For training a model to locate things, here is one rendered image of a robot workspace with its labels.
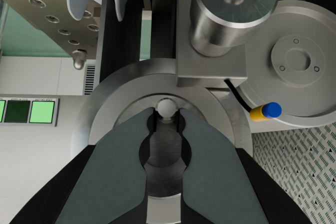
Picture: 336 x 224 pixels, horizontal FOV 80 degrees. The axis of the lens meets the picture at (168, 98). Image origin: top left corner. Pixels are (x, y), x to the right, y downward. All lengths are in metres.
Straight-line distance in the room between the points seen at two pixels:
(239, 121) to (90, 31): 0.37
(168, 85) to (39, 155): 0.46
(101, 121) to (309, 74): 0.18
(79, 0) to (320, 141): 0.29
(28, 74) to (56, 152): 3.07
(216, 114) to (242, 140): 0.03
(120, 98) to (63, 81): 3.15
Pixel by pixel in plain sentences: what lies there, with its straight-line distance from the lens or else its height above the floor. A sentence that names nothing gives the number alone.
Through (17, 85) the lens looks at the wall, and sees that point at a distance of 3.64.
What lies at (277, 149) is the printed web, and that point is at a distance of 0.37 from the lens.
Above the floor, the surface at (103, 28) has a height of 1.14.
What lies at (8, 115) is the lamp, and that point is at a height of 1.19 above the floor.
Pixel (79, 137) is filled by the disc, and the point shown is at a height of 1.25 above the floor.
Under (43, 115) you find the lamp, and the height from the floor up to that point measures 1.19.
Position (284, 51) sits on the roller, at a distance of 0.21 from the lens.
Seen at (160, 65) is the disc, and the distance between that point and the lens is 0.18.
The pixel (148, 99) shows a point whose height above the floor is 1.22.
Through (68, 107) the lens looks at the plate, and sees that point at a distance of 0.56.
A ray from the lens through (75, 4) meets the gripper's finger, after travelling 0.21.
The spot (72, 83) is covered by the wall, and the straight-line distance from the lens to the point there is 3.24.
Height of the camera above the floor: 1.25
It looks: 12 degrees down
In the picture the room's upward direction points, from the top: 179 degrees counter-clockwise
